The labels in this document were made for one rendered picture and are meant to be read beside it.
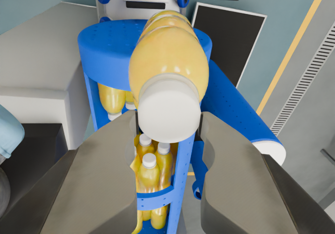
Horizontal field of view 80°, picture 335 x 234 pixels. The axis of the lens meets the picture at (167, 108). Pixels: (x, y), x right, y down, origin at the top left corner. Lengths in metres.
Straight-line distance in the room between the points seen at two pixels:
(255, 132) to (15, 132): 0.80
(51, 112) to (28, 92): 0.06
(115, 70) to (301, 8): 1.79
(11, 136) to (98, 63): 0.17
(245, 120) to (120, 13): 0.67
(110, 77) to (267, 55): 1.73
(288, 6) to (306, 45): 0.42
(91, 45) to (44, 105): 0.19
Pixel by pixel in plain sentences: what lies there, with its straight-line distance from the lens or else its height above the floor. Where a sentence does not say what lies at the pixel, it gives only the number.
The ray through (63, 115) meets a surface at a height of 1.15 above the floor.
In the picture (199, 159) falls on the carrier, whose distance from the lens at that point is 1.92.
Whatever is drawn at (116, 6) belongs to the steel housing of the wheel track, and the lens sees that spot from 0.63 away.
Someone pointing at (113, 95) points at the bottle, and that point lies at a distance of 0.54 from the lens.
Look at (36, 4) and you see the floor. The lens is 1.68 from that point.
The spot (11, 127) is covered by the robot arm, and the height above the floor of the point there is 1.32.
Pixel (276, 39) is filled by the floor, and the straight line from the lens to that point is 1.98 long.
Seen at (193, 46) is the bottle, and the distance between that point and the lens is 0.16.
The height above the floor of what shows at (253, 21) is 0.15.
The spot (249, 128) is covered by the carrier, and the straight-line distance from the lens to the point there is 0.93.
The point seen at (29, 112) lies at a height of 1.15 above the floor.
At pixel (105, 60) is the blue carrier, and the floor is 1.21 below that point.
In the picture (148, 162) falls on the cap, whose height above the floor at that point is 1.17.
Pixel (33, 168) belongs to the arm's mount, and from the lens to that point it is 0.52.
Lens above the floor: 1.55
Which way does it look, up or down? 53 degrees down
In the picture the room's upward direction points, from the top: 167 degrees clockwise
